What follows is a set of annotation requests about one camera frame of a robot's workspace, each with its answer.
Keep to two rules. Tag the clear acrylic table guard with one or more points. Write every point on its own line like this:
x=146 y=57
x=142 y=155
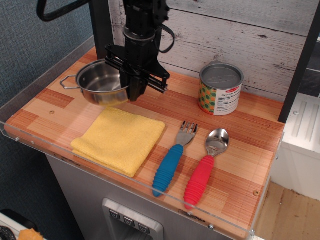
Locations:
x=47 y=118

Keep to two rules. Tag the grey toy fridge cabinet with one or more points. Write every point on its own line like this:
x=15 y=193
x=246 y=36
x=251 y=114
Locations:
x=85 y=189

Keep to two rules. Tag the spoon with red handle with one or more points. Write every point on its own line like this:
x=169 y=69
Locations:
x=216 y=143

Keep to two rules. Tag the fork with blue handle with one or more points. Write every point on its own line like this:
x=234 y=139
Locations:
x=166 y=171

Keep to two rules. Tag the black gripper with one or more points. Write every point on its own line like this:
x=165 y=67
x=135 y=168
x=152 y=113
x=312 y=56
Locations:
x=138 y=66

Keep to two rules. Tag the orange object at corner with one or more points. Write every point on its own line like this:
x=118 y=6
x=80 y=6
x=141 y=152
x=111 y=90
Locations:
x=30 y=234

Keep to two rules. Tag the black vertical post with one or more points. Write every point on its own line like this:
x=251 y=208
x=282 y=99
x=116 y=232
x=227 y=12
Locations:
x=101 y=26

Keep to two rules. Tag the black right frame post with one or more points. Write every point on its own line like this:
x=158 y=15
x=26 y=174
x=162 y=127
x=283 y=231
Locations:
x=301 y=67

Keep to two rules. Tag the toy food can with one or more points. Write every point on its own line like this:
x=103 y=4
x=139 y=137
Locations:
x=220 y=88

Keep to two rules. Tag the yellow folded towel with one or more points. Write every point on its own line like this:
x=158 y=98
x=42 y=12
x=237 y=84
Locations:
x=119 y=140

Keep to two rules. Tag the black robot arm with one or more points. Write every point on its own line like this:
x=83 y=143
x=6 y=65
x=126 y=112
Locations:
x=144 y=20

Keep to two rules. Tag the stainless steel pot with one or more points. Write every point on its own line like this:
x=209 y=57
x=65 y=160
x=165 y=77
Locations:
x=99 y=84

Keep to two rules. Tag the silver dispenser button panel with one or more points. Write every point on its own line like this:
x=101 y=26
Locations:
x=127 y=224

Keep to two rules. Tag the white plastic unit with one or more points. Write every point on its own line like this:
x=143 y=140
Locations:
x=297 y=163

